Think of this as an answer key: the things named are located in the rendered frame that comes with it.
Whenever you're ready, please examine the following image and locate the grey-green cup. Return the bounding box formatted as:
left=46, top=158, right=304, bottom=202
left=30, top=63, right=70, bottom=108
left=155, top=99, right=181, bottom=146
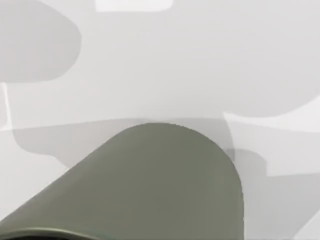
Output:
left=0, top=122, right=245, bottom=240

